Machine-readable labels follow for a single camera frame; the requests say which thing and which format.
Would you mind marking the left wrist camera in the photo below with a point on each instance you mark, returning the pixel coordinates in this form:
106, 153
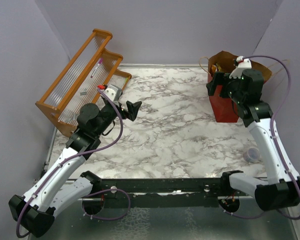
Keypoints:
113, 92

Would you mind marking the small plastic cup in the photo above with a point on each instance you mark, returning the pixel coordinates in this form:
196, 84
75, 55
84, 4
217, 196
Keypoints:
252, 155

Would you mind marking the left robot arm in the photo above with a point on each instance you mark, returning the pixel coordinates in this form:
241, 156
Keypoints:
37, 208

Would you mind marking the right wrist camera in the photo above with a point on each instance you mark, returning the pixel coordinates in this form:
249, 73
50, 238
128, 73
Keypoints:
242, 63

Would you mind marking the wooden tiered rack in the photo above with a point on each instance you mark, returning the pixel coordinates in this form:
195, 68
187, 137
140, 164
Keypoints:
62, 101

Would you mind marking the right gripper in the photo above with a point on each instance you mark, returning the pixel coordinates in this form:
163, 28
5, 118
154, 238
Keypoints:
221, 78

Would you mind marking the red paper bag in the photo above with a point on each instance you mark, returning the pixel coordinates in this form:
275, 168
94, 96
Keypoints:
224, 109

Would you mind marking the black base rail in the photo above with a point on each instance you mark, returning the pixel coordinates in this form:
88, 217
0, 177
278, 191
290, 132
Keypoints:
158, 192

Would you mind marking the gold crispy chips bag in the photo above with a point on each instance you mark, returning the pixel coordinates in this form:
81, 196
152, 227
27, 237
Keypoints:
214, 68

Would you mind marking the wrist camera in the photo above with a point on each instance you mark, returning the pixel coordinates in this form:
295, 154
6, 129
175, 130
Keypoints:
242, 63
113, 92

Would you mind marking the pink marker pen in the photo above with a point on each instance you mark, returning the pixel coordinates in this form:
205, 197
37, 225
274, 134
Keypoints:
96, 67

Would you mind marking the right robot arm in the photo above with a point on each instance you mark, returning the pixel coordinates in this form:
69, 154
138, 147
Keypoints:
282, 187

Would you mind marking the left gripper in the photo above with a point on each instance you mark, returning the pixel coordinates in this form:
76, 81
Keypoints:
133, 108

